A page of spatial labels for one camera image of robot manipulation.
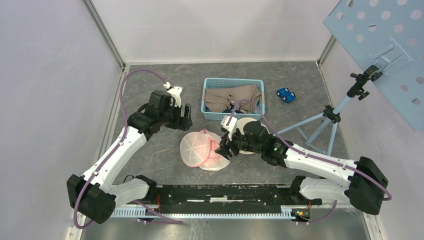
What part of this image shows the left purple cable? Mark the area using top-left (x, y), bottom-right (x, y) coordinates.
top-left (73, 69), bottom-right (185, 230)

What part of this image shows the blue perforated panel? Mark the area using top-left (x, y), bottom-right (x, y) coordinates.
top-left (323, 0), bottom-right (424, 131)

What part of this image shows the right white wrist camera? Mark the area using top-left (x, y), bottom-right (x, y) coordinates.
top-left (221, 115), bottom-right (238, 134)

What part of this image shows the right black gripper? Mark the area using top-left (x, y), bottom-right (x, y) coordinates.
top-left (214, 126), bottom-right (263, 161)

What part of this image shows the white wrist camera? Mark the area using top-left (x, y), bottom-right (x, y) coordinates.
top-left (221, 115), bottom-right (238, 134)
top-left (163, 82), bottom-right (184, 108)

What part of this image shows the beige bra in basket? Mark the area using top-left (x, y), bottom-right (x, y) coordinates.
top-left (204, 84), bottom-right (262, 114)

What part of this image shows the blue toy car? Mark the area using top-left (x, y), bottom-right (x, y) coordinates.
top-left (276, 87), bottom-right (296, 103)

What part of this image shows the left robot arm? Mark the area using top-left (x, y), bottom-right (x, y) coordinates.
top-left (66, 86), bottom-right (193, 224)

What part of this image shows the blue tripod stand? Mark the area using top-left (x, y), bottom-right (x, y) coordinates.
top-left (278, 65), bottom-right (384, 156)

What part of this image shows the purple cable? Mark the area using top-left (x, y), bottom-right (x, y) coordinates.
top-left (226, 99), bottom-right (393, 225)
top-left (73, 69), bottom-right (185, 230)

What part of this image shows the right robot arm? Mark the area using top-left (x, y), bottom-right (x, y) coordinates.
top-left (215, 117), bottom-right (392, 215)

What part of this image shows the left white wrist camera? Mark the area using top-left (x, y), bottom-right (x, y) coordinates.
top-left (163, 82), bottom-right (184, 108)

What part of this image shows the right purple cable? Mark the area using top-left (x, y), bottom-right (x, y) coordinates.
top-left (226, 99), bottom-right (393, 225)

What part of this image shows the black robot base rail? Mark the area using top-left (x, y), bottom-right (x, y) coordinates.
top-left (141, 184), bottom-right (323, 214)

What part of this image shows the white cable tray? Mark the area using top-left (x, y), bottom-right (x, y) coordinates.
top-left (111, 206), bottom-right (310, 220)

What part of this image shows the white mesh laundry bag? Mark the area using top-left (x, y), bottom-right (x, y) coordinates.
top-left (179, 128), bottom-right (230, 172)

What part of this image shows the light blue plastic basket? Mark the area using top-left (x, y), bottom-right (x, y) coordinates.
top-left (200, 77), bottom-right (265, 121)

